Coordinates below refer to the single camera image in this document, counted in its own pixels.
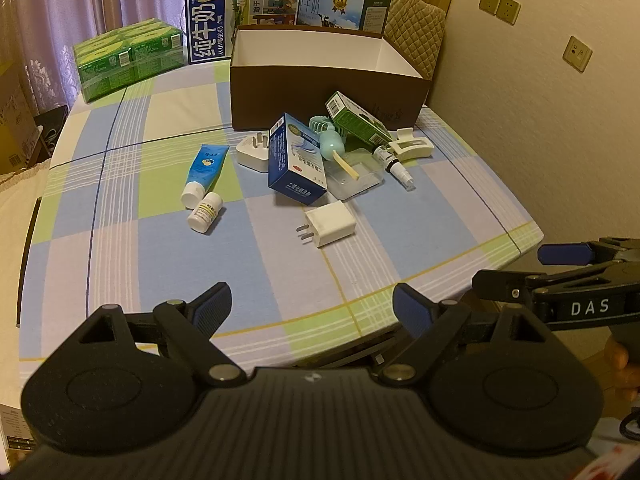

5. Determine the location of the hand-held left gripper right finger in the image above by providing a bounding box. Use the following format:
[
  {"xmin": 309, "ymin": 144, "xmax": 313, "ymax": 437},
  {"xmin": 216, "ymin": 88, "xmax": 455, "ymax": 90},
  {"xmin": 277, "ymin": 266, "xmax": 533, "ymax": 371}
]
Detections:
[{"xmin": 380, "ymin": 283, "xmax": 548, "ymax": 387}]

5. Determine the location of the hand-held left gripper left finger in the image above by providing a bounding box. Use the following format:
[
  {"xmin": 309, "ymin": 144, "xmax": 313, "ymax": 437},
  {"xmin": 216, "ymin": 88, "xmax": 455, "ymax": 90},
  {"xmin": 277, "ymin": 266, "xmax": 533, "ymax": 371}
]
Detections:
[{"xmin": 80, "ymin": 282, "xmax": 248, "ymax": 387}]

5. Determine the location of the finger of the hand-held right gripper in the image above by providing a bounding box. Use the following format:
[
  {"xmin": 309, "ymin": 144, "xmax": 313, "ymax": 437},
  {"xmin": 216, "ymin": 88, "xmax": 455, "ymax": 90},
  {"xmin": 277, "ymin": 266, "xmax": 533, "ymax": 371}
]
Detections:
[
  {"xmin": 472, "ymin": 269, "xmax": 543, "ymax": 304},
  {"xmin": 539, "ymin": 237, "xmax": 640, "ymax": 266}
]

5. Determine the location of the white pill bottle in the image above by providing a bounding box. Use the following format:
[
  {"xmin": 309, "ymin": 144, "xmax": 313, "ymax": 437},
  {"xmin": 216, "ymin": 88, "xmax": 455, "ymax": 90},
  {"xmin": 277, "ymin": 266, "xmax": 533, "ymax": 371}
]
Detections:
[{"xmin": 187, "ymin": 191, "xmax": 224, "ymax": 234}]

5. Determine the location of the white cuboid phone charger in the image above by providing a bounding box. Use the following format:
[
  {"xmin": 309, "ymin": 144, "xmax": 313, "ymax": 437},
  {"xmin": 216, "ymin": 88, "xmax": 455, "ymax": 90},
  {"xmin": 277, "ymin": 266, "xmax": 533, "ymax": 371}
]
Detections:
[{"xmin": 297, "ymin": 201, "xmax": 357, "ymax": 248}]

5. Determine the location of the blue cream tube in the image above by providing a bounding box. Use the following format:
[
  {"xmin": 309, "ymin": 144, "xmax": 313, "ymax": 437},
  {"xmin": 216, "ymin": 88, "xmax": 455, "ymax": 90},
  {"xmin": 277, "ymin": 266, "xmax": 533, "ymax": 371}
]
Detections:
[{"xmin": 181, "ymin": 144, "xmax": 231, "ymax": 209}]

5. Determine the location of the clear plastic box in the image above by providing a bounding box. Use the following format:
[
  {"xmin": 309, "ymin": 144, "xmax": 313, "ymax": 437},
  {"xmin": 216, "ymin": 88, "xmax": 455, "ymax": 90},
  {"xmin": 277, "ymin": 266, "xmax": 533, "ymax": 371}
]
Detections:
[{"xmin": 325, "ymin": 152, "xmax": 385, "ymax": 201}]

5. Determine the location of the brown spray bottle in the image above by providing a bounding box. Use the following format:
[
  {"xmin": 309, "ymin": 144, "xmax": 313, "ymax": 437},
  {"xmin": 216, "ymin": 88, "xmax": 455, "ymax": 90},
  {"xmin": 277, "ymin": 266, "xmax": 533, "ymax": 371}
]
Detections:
[{"xmin": 372, "ymin": 145, "xmax": 417, "ymax": 192}]

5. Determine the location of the white plug adapter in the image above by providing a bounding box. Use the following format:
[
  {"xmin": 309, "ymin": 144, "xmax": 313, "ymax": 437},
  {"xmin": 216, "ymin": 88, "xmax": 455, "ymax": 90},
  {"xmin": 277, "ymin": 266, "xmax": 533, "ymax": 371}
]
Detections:
[{"xmin": 236, "ymin": 132, "xmax": 273, "ymax": 174}]

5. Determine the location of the white plastic hair clip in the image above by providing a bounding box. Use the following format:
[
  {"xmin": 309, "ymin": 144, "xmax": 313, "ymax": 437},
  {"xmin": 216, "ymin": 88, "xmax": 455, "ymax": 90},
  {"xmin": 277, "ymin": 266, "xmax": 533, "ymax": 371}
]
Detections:
[{"xmin": 387, "ymin": 128, "xmax": 435, "ymax": 163}]

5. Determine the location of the blue medicine box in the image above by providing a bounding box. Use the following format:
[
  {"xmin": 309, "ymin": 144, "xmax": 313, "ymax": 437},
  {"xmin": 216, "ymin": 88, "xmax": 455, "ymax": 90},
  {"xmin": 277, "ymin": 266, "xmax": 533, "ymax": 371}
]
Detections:
[{"xmin": 268, "ymin": 112, "xmax": 329, "ymax": 206}]

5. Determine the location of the mint handheld fan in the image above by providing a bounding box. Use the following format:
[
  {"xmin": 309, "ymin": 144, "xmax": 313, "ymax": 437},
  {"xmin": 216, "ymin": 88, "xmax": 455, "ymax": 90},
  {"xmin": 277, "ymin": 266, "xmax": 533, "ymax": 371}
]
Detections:
[{"xmin": 308, "ymin": 115, "xmax": 361, "ymax": 181}]

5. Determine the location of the green medicine box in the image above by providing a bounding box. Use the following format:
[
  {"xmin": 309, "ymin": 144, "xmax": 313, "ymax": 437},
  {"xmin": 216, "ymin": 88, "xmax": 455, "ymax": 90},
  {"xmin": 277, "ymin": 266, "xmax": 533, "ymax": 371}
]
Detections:
[{"xmin": 325, "ymin": 91, "xmax": 393, "ymax": 147}]

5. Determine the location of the brown cardboard box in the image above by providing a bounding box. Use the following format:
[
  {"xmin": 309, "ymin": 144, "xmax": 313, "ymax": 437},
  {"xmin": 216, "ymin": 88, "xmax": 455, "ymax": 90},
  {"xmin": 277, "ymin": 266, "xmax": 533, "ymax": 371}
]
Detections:
[{"xmin": 230, "ymin": 24, "xmax": 432, "ymax": 133}]

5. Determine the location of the person's right hand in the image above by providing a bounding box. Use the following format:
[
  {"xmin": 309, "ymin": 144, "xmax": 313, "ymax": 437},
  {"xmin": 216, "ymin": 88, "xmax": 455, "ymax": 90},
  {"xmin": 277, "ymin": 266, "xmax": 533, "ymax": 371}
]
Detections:
[{"xmin": 605, "ymin": 337, "xmax": 633, "ymax": 403}]

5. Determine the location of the checked tablecloth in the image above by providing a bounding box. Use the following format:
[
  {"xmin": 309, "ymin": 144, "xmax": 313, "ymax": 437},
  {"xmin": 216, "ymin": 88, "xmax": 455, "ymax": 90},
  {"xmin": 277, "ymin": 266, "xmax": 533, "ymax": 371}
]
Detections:
[{"xmin": 17, "ymin": 60, "xmax": 545, "ymax": 376}]

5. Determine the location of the green wrapped drink carton pack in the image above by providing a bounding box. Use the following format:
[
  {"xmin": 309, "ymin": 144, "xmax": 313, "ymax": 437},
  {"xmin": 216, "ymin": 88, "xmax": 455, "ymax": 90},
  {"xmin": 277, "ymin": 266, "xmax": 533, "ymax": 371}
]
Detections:
[{"xmin": 72, "ymin": 19, "xmax": 183, "ymax": 105}]

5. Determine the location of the beige quilted chair cover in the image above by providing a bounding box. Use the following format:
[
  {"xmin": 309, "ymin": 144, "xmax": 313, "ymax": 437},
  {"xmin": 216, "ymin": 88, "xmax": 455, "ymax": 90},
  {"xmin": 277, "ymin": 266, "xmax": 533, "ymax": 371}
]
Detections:
[{"xmin": 382, "ymin": 0, "xmax": 447, "ymax": 81}]

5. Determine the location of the tan cardboard carton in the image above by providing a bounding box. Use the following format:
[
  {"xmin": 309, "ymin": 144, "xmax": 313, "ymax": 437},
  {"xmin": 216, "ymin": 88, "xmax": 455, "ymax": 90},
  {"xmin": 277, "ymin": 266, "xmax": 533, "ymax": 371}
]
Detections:
[{"xmin": 0, "ymin": 62, "xmax": 43, "ymax": 175}]

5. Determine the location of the light blue milk carton case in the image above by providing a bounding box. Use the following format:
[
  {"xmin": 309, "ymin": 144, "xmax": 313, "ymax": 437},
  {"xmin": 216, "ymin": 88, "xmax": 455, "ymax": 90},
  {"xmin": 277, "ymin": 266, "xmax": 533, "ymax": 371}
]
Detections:
[{"xmin": 296, "ymin": 0, "xmax": 392, "ymax": 38}]

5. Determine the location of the pink curtain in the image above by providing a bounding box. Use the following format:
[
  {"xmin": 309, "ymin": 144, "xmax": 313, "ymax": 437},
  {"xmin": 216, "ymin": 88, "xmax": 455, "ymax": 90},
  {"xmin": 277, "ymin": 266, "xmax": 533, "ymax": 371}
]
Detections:
[{"xmin": 0, "ymin": 0, "xmax": 346, "ymax": 111}]

